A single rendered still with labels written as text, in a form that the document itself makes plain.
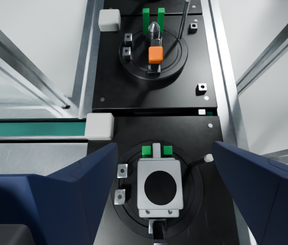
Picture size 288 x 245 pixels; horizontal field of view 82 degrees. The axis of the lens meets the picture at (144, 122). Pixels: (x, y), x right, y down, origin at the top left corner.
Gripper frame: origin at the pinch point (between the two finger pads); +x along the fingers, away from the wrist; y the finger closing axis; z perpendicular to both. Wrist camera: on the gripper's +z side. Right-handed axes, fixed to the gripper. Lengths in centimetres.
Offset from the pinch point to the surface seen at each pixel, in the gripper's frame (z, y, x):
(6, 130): -6.2, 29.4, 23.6
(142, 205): -7.0, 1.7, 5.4
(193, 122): -4.7, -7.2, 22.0
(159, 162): -4.0, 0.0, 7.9
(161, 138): -7.0, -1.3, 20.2
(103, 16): 15.9, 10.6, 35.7
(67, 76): 3.0, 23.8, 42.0
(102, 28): 13.4, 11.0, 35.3
